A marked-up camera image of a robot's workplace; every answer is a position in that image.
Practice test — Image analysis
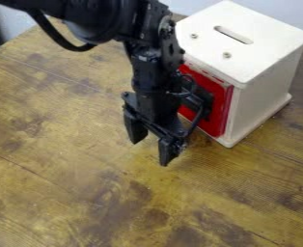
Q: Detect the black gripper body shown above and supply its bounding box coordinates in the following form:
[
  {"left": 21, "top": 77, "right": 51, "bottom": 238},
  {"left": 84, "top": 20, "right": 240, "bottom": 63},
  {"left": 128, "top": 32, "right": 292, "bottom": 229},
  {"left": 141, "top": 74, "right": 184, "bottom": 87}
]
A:
[{"left": 120, "top": 51, "right": 192, "bottom": 151}]

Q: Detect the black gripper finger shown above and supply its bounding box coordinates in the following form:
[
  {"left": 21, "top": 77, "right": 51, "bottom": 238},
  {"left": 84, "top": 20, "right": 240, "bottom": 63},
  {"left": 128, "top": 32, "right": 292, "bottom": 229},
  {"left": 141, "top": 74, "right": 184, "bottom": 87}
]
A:
[
  {"left": 124, "top": 110, "right": 148, "bottom": 144},
  {"left": 159, "top": 138, "right": 180, "bottom": 167}
]

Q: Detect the black drawer handle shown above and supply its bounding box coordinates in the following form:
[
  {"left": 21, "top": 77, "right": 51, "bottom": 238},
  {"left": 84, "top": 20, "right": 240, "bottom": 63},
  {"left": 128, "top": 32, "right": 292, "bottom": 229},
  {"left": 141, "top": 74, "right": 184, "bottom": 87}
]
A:
[{"left": 178, "top": 75, "right": 215, "bottom": 138}]

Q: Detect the red drawer front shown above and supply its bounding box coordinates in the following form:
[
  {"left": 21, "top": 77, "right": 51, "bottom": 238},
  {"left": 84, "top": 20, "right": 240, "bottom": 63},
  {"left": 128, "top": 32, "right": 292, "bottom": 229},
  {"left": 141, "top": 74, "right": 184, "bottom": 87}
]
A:
[{"left": 179, "top": 65, "right": 235, "bottom": 138}]

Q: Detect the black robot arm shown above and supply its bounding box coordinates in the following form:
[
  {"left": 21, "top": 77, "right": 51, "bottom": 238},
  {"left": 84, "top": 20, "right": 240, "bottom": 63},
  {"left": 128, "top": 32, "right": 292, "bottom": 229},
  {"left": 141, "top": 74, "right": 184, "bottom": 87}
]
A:
[{"left": 0, "top": 0, "right": 188, "bottom": 165}]

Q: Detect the white wooden box cabinet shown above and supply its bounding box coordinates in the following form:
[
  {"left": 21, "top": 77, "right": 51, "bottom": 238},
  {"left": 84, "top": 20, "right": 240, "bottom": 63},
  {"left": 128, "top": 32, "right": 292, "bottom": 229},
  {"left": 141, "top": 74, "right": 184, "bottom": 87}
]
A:
[{"left": 176, "top": 0, "right": 303, "bottom": 148}]

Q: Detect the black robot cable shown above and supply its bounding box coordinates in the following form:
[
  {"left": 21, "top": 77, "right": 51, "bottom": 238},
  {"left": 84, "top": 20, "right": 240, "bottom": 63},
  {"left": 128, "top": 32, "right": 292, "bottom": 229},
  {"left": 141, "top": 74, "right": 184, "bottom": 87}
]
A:
[{"left": 25, "top": 8, "right": 99, "bottom": 53}]

